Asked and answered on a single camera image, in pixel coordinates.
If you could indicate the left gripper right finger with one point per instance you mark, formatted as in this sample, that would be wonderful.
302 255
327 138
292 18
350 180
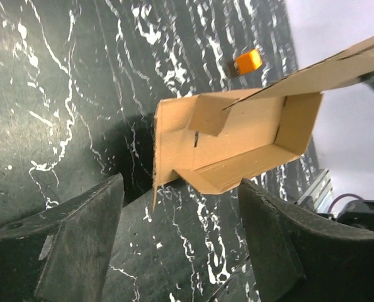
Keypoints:
297 255

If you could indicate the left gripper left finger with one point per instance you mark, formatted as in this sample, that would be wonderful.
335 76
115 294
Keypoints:
62 254

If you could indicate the cardboard box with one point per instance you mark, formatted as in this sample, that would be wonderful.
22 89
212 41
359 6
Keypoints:
213 140

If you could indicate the small orange cube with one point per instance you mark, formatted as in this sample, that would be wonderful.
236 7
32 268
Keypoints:
248 62

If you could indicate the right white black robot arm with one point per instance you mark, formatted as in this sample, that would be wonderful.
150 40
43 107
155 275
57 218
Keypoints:
357 213

